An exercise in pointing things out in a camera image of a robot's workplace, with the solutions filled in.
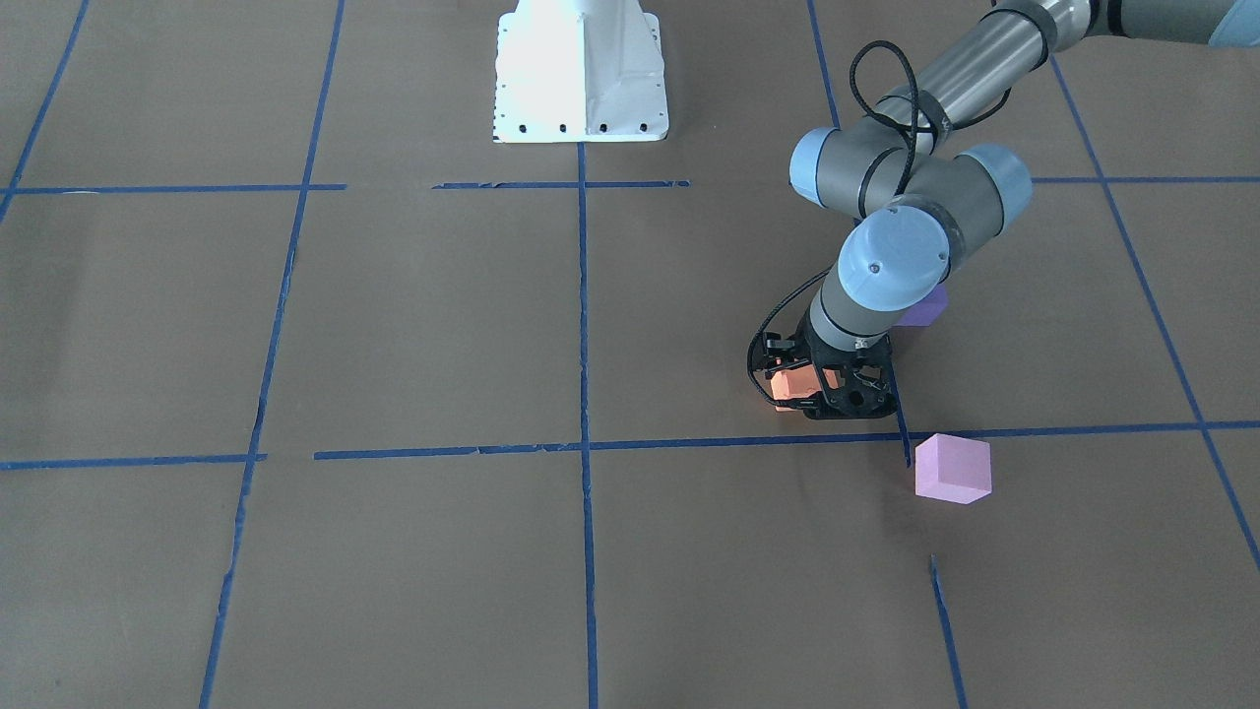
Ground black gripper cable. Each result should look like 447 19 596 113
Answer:
745 39 1016 407

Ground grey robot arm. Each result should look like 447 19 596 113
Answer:
747 1 1257 421

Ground pink foam cube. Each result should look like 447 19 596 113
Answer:
914 432 993 504

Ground purple foam cube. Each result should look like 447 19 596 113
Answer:
896 285 949 327

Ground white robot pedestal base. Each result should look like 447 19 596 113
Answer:
491 1 670 144

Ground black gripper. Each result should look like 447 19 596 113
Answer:
748 315 898 421

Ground orange foam cube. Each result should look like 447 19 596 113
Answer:
769 366 845 413

